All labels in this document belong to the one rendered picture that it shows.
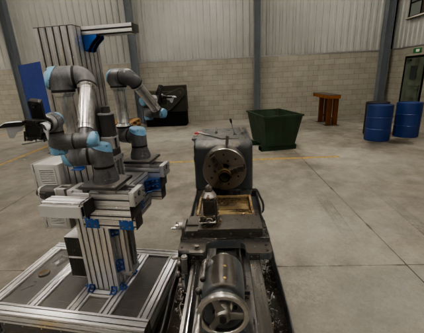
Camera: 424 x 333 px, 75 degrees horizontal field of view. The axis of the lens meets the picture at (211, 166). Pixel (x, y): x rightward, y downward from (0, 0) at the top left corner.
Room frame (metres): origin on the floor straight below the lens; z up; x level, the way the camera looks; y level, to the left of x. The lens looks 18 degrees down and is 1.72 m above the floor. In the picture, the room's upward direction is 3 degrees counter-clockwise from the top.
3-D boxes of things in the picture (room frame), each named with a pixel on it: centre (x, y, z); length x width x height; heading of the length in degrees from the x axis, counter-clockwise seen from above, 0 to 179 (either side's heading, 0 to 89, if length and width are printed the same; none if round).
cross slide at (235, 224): (1.34, -0.04, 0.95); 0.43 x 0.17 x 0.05; 86
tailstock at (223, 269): (0.74, -0.02, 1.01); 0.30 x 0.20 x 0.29; 176
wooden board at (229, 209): (1.70, -0.08, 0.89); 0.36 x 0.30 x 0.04; 86
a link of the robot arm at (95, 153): (1.56, 0.63, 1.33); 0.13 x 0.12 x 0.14; 100
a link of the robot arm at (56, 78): (1.53, 0.76, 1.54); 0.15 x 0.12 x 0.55; 100
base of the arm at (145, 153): (2.04, 0.53, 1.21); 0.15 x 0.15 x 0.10
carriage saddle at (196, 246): (1.30, -0.05, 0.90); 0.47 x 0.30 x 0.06; 86
